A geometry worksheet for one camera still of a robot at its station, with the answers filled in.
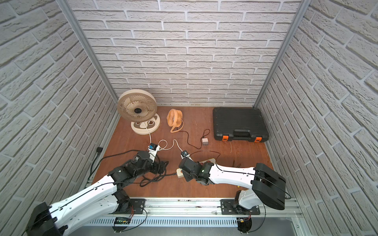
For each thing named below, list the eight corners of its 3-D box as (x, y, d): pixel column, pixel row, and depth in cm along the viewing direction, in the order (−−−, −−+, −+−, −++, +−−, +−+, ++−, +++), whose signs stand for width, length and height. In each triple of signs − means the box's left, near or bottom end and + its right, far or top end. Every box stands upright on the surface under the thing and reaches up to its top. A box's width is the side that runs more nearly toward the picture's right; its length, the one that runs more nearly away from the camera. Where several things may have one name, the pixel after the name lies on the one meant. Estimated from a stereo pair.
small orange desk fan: (168, 133, 105) (165, 122, 94) (170, 119, 113) (167, 107, 103) (183, 133, 105) (182, 122, 95) (184, 119, 113) (183, 108, 103)
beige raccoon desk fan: (131, 134, 104) (112, 102, 79) (135, 121, 111) (119, 89, 86) (159, 134, 104) (148, 102, 79) (161, 122, 111) (152, 89, 86)
